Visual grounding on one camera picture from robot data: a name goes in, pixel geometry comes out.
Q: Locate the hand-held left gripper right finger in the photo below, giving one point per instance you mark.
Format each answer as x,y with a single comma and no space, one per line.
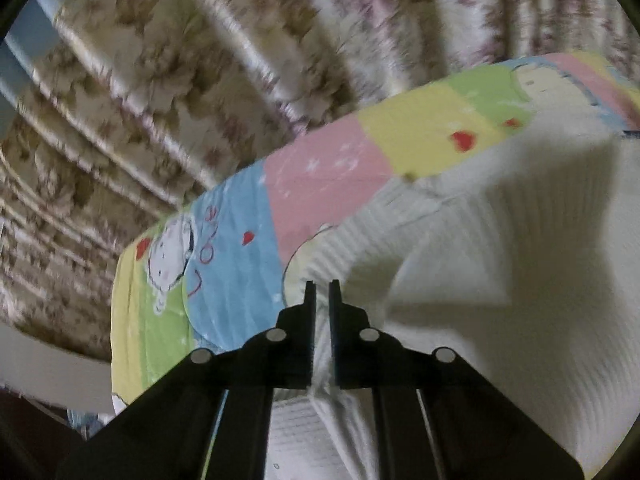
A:
336,325

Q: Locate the blue and floral curtain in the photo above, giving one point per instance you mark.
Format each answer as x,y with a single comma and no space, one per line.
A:
175,85

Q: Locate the white ribbed knit sweater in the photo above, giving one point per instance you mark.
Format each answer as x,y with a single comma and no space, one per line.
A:
500,285

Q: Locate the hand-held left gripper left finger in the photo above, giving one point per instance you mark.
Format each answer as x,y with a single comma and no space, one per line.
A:
310,325

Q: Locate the cartoon printed quilted blanket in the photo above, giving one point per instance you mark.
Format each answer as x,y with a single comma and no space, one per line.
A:
330,170

